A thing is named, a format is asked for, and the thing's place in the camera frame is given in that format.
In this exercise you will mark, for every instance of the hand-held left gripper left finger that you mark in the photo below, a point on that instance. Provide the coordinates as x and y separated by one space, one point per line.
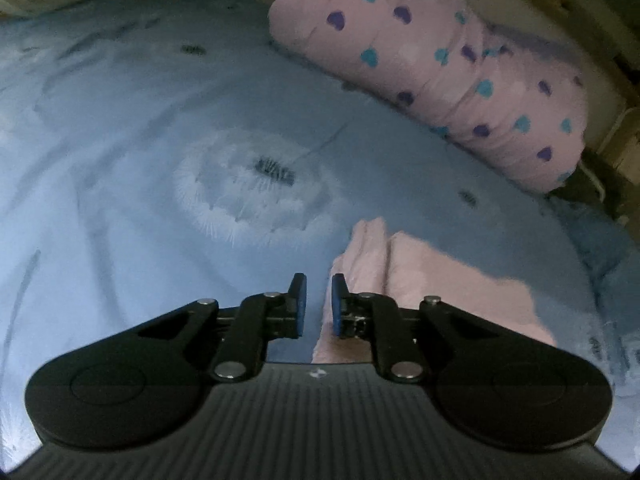
300 305

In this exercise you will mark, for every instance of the blue dandelion-print bed sheet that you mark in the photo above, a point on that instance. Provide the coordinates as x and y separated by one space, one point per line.
150 160

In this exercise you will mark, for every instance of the pink towel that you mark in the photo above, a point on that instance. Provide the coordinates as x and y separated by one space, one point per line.
440 285

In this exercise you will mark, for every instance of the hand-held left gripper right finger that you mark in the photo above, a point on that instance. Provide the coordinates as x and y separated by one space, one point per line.
339 306

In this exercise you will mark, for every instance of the pink heart-print rolled quilt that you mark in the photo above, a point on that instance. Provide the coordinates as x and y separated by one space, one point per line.
430 60

